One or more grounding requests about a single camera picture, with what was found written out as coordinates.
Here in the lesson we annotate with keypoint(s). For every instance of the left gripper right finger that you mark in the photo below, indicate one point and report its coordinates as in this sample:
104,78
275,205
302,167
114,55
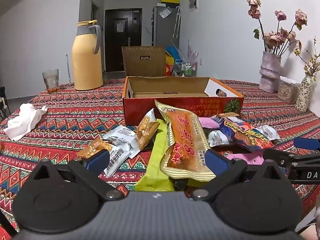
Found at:
227,172

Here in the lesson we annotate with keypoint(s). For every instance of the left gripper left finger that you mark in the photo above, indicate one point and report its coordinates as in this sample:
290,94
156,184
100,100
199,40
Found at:
87,171

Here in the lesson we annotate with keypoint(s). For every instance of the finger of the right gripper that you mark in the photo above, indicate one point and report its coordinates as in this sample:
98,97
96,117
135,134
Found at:
308,144

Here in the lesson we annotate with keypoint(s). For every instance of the pink snack packet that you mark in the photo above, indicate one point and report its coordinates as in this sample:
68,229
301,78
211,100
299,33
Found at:
247,157

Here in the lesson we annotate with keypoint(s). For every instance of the blue orange snack bag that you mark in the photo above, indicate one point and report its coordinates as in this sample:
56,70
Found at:
234,130

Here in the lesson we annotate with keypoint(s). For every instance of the large orange snack bag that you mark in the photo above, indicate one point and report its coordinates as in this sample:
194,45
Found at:
187,145

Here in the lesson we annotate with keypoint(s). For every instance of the white snack packet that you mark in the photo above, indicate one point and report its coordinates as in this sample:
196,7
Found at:
124,138

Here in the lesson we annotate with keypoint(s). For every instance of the small orange cracker packet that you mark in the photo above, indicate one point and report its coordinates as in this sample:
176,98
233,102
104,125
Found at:
146,129

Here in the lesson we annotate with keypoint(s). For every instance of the lime green snack packet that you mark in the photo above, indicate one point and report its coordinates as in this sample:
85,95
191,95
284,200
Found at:
154,180

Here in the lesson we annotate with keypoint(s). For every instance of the floral slim vase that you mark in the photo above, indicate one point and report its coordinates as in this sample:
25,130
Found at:
304,94

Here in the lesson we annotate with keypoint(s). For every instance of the patterned red tablecloth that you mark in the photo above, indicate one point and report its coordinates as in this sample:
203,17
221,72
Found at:
74,119

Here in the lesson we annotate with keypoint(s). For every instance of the woven tissue box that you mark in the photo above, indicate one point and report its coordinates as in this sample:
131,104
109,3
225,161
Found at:
288,90

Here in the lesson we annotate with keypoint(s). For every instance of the red cardboard snack box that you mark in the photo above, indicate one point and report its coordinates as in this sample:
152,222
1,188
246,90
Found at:
204,96

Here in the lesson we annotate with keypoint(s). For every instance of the white crumpled cloth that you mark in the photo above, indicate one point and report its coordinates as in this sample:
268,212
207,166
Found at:
26,120

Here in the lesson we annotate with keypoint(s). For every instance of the pink ceramic vase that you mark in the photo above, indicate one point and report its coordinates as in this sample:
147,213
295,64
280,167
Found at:
270,72

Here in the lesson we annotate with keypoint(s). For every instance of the glass cup with drink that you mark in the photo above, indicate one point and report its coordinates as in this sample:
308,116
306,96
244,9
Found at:
51,80

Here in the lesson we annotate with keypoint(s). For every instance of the dried pink roses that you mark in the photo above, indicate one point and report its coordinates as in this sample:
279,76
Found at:
278,41

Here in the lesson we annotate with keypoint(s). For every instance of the yellow thermos jug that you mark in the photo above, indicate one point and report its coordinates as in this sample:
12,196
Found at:
86,56

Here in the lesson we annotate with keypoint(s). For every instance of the dark entrance door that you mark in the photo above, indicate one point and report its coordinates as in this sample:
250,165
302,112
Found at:
123,28

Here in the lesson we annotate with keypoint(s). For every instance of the grey refrigerator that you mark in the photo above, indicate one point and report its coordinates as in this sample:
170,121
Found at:
164,27

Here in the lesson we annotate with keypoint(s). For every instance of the yellow box on fridge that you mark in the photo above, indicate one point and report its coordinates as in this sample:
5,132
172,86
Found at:
170,1

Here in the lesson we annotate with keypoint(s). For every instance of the wire storage cart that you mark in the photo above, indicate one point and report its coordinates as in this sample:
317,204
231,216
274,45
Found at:
184,69

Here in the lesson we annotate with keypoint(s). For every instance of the white wall panel box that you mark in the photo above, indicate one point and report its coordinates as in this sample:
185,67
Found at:
193,4

